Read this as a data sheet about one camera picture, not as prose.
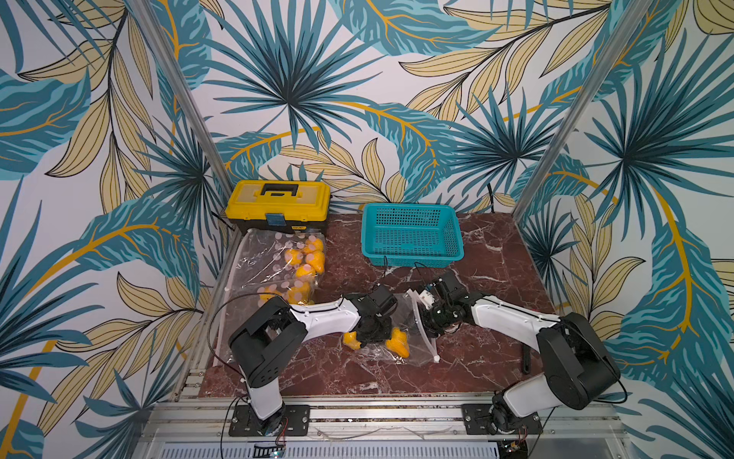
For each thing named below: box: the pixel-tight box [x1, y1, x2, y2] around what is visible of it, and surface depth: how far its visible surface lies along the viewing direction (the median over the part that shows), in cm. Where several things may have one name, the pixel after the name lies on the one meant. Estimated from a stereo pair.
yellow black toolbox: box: [225, 179, 332, 233], surface depth 103 cm
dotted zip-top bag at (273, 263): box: [226, 228, 327, 321], surface depth 100 cm
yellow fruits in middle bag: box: [259, 281, 315, 306], surface depth 90 cm
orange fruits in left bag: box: [283, 237, 326, 279], surface depth 102 cm
